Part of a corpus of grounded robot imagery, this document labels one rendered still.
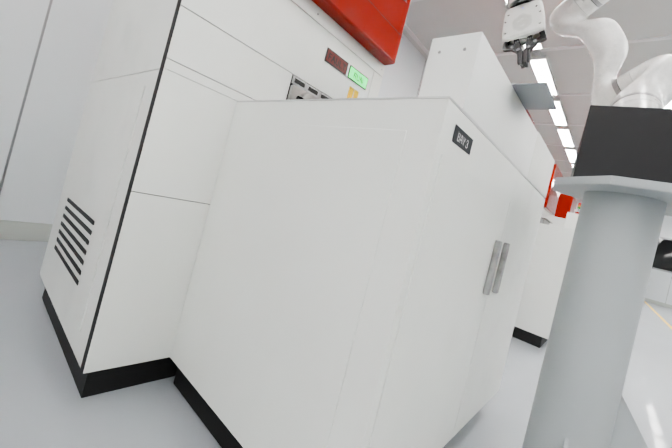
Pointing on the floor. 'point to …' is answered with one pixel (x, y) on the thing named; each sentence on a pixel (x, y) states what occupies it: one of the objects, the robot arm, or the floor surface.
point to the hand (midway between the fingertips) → (523, 59)
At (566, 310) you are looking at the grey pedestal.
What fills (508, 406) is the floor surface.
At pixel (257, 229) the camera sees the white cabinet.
